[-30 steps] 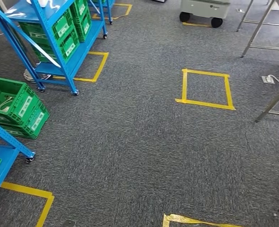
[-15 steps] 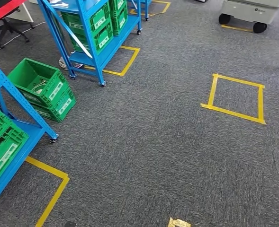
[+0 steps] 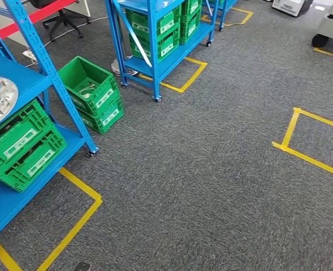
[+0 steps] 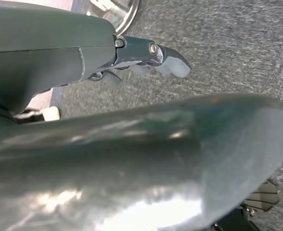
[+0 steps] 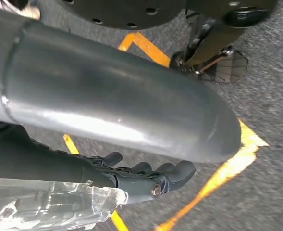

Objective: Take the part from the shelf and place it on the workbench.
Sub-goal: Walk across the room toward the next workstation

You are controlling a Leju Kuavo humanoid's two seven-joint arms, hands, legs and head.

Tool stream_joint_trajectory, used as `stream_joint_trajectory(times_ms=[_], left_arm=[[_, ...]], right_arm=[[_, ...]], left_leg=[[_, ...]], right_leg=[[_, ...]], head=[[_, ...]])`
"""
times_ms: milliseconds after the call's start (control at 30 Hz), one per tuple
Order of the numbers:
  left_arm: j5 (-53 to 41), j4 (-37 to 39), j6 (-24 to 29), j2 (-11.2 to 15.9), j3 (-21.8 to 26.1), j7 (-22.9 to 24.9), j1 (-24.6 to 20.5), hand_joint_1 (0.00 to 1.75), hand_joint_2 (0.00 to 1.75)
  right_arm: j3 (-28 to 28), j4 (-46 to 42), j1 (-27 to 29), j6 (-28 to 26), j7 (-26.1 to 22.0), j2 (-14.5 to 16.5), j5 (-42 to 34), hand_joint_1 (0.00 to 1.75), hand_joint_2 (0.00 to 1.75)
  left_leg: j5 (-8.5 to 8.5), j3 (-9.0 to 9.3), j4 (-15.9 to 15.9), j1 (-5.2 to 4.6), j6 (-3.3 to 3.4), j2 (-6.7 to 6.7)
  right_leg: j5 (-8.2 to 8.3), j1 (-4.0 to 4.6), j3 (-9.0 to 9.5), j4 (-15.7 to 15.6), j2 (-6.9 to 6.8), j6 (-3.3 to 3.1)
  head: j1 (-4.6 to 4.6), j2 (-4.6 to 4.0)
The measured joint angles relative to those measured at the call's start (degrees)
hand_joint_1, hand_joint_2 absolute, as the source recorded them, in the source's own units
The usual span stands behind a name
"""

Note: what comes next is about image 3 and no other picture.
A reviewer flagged blue metal shelf rack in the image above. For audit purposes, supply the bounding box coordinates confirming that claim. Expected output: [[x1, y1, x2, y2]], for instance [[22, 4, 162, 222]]
[[217, 0, 239, 32], [0, 0, 100, 246], [104, 0, 220, 102]]

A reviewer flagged chrome barrier stanchion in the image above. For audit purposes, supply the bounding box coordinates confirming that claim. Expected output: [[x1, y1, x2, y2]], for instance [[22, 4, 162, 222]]
[[111, 22, 139, 77]]

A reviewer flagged black office chair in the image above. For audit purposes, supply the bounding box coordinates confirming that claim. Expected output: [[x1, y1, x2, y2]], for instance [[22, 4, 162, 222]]
[[29, 0, 92, 42]]

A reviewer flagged red barrier belt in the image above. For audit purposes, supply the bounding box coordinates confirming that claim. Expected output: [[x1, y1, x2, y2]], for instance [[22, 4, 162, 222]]
[[0, 0, 78, 47]]

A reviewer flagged white grey machine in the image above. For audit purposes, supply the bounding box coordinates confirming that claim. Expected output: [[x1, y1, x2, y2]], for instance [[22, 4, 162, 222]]
[[271, 0, 314, 18]]

